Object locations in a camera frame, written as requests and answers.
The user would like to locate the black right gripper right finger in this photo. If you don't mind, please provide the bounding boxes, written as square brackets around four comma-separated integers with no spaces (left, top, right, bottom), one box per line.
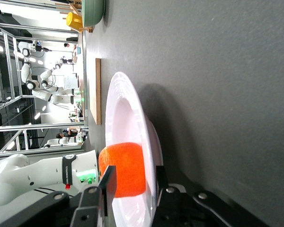
[153,165,195,227]

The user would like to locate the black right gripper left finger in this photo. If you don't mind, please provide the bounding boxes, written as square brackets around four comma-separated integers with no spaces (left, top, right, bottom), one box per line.
[70,165,117,227]

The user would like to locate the orange fruit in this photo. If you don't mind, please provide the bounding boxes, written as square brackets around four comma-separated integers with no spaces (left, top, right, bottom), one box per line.
[98,142,147,198]

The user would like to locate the white round plate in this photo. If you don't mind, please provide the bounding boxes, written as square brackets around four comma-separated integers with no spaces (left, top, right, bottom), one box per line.
[105,71,164,227]

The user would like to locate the seated background person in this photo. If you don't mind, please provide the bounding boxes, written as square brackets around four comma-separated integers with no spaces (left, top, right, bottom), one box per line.
[55,127,80,140]

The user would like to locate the wooden cutting board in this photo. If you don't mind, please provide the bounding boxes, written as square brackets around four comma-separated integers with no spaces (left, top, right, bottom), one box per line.
[89,58,102,125]

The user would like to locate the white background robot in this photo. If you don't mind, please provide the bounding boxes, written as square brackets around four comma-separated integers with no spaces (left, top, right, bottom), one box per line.
[18,40,76,106]

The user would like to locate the wooden peg mug rack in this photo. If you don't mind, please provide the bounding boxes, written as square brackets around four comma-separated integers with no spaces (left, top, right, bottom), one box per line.
[54,0,93,33]

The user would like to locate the yellow cup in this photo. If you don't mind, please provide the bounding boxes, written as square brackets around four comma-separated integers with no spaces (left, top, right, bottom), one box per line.
[65,11,83,33]

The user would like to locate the pale green bowl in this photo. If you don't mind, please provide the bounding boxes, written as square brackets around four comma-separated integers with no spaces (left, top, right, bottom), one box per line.
[81,0,107,27]

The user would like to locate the black left arm base cables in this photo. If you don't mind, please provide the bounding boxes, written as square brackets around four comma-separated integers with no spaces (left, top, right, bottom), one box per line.
[33,187,74,197]

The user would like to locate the aluminium cage frame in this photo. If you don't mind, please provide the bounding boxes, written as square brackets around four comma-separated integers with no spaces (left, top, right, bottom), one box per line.
[0,21,89,158]

